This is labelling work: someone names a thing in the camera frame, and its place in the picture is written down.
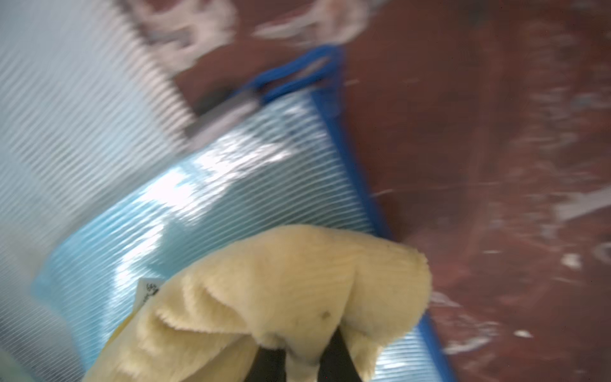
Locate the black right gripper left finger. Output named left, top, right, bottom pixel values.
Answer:
left=243, top=347, right=286, bottom=382

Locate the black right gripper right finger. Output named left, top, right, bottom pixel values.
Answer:
left=318, top=328, right=362, bottom=382

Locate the cream wiping cloth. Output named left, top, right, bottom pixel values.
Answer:
left=85, top=225, right=432, bottom=381

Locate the white blue-edged mesh document bag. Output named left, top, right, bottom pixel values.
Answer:
left=1, top=1, right=193, bottom=381

